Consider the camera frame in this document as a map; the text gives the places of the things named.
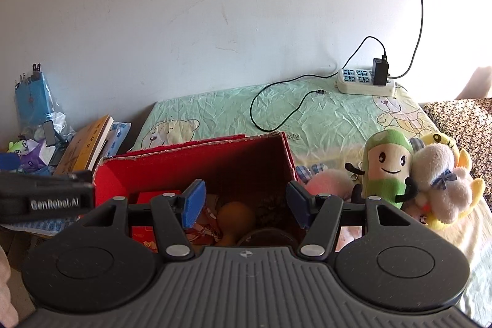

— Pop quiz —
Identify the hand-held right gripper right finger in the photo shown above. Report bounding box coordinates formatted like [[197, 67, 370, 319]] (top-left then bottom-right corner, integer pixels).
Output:
[[286, 181, 411, 261]]

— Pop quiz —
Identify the purple toy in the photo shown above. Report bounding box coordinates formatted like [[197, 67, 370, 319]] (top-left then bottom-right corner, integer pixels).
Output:
[[21, 147, 47, 172]]

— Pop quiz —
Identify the yellow paperback book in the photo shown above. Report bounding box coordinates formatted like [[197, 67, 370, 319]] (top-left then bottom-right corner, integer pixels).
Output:
[[54, 115, 114, 176]]

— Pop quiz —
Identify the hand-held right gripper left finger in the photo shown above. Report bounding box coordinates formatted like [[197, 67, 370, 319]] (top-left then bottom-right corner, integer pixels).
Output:
[[81, 179, 207, 262]]

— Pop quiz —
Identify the blue pencil case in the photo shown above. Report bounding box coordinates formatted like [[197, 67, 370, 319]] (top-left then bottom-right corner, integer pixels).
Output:
[[0, 153, 21, 172]]

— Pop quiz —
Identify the person's left forearm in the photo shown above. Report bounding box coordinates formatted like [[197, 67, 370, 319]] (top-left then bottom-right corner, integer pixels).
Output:
[[0, 247, 20, 328]]

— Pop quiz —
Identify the yellow plush toy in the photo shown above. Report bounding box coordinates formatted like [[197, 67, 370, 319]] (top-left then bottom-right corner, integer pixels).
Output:
[[421, 132, 487, 231]]

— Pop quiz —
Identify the large red cardboard box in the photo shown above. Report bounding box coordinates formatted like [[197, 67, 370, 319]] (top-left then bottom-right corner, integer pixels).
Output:
[[92, 132, 297, 255]]

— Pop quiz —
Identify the pink plush toy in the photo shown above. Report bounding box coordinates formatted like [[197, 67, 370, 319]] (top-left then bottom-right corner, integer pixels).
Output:
[[303, 164, 363, 206]]

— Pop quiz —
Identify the blue patterned cloth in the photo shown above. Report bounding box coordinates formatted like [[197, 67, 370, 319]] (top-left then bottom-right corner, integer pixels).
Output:
[[27, 215, 82, 237]]

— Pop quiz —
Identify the white power strip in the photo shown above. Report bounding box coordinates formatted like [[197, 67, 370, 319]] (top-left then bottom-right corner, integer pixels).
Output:
[[336, 69, 396, 95]]

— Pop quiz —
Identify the brown pine cone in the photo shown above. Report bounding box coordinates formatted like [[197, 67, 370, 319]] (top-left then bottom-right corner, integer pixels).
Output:
[[256, 195, 288, 229]]

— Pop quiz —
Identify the brown dried gourd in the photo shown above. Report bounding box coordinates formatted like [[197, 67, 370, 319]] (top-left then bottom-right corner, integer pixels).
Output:
[[214, 201, 257, 247]]

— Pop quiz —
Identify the green frog plush toy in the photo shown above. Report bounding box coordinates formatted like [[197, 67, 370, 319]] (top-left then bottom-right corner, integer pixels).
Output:
[[8, 139, 32, 160]]

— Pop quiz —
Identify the green smiling plush toy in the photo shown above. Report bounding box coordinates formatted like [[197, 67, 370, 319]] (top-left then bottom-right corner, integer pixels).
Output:
[[345, 128, 420, 212]]

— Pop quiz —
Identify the green cartoon bed sheet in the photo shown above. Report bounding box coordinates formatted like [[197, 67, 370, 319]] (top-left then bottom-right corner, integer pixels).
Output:
[[131, 76, 492, 317]]

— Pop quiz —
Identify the black charger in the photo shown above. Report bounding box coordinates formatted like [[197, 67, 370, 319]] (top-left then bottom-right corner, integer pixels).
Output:
[[371, 57, 390, 86]]

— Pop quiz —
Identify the white fluffy plush toy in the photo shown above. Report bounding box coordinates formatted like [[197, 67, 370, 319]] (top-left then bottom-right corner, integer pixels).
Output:
[[412, 143, 476, 226]]

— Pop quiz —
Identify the clear plastic bag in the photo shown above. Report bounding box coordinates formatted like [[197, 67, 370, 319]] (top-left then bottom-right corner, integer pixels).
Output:
[[23, 112, 76, 144]]

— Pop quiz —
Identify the black smartphone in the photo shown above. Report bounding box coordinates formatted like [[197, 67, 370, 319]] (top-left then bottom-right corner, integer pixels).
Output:
[[43, 121, 57, 149]]

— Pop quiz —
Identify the grey wall cable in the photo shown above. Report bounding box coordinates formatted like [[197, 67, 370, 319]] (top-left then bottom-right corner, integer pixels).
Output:
[[388, 0, 424, 79]]

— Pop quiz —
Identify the light blue packet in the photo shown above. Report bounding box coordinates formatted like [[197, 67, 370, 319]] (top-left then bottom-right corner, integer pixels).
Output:
[[111, 121, 132, 152]]

